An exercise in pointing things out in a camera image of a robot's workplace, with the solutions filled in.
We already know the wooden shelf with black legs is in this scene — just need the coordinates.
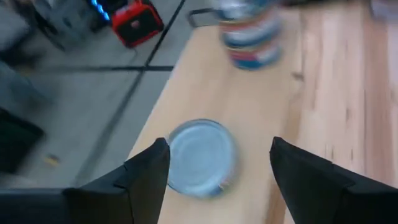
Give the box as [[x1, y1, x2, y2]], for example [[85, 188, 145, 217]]
[[126, 0, 304, 224]]

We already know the blue-label gold-lid tin can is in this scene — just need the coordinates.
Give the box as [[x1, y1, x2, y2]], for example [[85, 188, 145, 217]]
[[214, 0, 280, 21], [228, 45, 282, 72], [219, 17, 284, 50]]

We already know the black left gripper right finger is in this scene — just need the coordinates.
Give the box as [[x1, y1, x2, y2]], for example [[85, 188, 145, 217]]
[[269, 136, 398, 224]]

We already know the black floor object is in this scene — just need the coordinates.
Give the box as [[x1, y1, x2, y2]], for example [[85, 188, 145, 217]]
[[0, 107, 47, 174]]

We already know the small yellow floor scrap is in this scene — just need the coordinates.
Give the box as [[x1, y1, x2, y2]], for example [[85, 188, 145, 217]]
[[43, 154, 60, 166]]

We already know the black equipment with blue lights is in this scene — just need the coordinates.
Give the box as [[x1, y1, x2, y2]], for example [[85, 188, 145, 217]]
[[86, 0, 131, 24]]

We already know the red and black case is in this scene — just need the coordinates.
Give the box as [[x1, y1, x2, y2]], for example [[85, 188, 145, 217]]
[[111, 0, 165, 49]]

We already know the grey equipment cart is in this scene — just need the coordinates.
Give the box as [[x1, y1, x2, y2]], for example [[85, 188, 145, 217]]
[[29, 0, 103, 52]]

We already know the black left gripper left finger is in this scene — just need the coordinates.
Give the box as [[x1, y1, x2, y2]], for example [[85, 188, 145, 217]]
[[63, 137, 171, 224]]

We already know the green-label silver tin can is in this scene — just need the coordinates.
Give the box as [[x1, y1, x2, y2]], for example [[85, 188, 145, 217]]
[[166, 118, 240, 200]]

